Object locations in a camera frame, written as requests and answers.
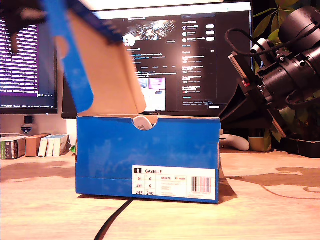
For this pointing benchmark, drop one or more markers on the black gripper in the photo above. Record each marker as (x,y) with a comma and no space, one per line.
(280,82)

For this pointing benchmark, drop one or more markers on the blue shoebox with hinged lid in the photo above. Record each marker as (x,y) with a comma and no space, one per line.
(112,150)

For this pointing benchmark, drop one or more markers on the white box with blue print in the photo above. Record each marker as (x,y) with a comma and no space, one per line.
(50,148)
(42,148)
(61,146)

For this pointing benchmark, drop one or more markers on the brown cardboard box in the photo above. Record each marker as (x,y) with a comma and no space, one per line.
(32,146)

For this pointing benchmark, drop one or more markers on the white game controller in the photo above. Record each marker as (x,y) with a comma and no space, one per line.
(237,143)

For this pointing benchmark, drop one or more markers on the pale plant pot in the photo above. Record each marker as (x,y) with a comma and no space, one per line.
(258,144)

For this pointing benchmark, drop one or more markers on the black planter tray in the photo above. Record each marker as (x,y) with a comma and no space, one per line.
(300,148)

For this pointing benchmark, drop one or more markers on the black Huawei computer monitor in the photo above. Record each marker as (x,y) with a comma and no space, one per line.
(195,62)

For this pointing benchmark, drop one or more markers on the green leafy houseplant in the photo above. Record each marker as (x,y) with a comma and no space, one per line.
(267,22)

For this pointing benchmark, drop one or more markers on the white shoe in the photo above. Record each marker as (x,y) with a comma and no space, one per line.
(142,123)

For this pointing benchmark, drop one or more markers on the green and white packet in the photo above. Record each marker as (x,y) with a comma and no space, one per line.
(73,149)

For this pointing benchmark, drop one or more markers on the blue shield badge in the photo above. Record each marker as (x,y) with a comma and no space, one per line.
(26,129)

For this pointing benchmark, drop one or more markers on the black monitor with purple terminal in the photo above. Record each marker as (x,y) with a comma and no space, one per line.
(25,75)

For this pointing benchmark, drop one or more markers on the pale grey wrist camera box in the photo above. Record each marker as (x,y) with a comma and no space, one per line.
(260,47)

